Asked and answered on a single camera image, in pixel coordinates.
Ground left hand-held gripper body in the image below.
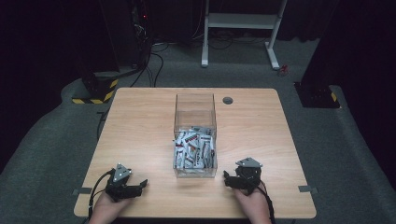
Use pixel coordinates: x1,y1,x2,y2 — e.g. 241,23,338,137
105,162,140,203

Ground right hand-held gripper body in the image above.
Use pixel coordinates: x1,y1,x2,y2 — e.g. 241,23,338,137
233,156,263,196

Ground grey tape strip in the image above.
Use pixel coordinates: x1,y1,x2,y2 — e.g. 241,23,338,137
72,187,93,196
297,185,318,194

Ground pile of white packets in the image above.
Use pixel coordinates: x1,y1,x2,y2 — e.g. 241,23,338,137
174,125,217,170

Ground clear plastic box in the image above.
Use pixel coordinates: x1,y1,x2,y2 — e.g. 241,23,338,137
172,92,219,179

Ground small red object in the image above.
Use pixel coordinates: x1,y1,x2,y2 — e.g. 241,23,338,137
277,63,290,77

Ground white metal stand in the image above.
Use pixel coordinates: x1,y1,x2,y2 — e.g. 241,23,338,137
200,0,289,71

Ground dark equipment rack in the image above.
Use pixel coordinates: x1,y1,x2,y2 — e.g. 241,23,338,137
98,0,154,70

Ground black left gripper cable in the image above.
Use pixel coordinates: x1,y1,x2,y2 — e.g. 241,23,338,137
87,168,116,222

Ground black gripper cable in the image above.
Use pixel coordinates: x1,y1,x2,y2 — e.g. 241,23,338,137
87,168,116,222
257,181,277,224

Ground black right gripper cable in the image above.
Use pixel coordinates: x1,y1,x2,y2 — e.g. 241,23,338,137
257,181,277,224

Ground black cable beside table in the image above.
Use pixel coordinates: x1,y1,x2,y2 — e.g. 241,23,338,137
95,106,110,142

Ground black post with striped base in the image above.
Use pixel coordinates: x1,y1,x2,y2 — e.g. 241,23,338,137
71,0,120,105

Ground black post with dark base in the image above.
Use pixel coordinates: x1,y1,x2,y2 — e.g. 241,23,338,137
293,0,396,109

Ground black floor cables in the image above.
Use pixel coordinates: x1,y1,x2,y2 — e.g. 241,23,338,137
129,42,171,89

